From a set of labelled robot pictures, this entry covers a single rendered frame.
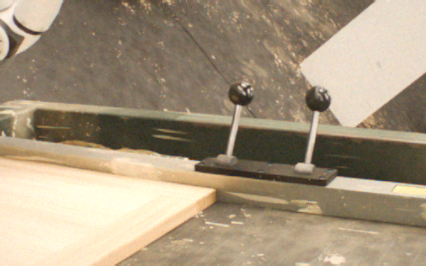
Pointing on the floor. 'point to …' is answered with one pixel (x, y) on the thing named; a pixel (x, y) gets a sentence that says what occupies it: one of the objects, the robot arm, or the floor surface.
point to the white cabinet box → (379, 55)
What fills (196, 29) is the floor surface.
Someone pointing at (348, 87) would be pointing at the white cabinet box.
